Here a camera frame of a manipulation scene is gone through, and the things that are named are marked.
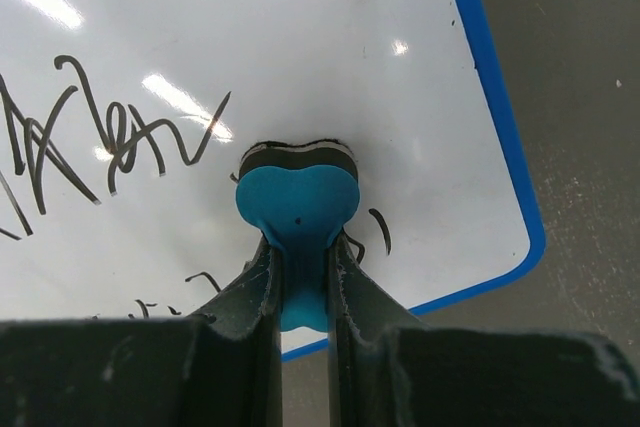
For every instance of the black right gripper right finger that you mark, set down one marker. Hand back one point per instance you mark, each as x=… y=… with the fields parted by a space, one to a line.
x=388 y=368

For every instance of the blue heart-shaped eraser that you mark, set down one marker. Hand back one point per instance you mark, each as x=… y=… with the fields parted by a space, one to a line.
x=300 y=196

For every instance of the blue framed whiteboard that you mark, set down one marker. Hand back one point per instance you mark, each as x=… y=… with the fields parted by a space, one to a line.
x=123 y=125

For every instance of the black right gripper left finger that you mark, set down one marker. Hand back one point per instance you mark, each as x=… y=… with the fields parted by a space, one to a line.
x=219 y=366

